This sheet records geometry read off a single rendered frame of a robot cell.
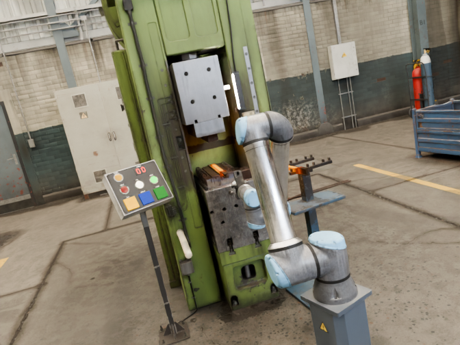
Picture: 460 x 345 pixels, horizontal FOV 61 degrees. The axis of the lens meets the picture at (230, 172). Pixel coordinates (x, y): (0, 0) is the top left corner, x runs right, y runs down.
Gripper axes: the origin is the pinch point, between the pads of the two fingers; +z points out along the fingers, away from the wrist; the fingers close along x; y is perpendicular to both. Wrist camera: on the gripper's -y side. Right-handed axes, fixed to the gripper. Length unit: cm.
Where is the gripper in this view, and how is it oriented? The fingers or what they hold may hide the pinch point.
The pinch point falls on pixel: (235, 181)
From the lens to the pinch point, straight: 236.2
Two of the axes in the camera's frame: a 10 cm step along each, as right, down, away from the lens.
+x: 9.5, -2.4, 1.9
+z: -2.3, -1.6, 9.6
